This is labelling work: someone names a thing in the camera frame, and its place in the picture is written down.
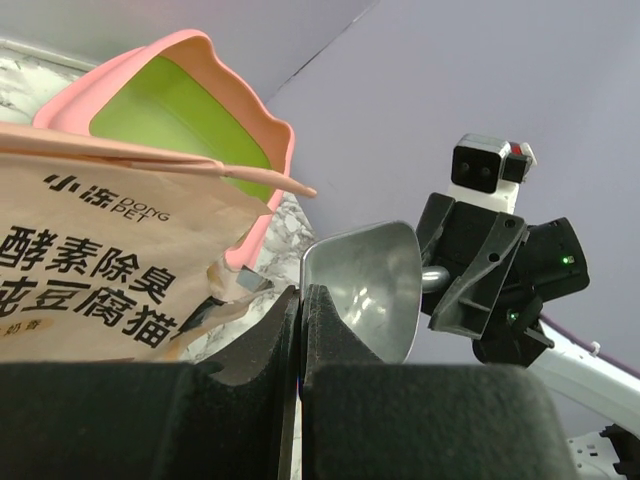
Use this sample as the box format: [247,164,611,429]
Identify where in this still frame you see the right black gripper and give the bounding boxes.
[416,193,526,340]

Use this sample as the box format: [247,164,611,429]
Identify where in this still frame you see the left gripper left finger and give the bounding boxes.
[1,287,299,479]

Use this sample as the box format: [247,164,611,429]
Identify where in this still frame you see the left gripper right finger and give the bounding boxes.
[301,285,578,479]

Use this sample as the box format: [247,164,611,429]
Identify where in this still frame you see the grey metal scoop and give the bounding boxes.
[300,221,451,363]

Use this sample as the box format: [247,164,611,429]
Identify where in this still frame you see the beige cat litter bag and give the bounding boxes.
[1,123,314,362]

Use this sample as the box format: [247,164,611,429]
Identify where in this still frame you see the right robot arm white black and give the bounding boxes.
[417,193,639,479]

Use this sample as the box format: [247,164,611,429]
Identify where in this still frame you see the pink green litter box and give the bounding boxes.
[32,28,296,270]

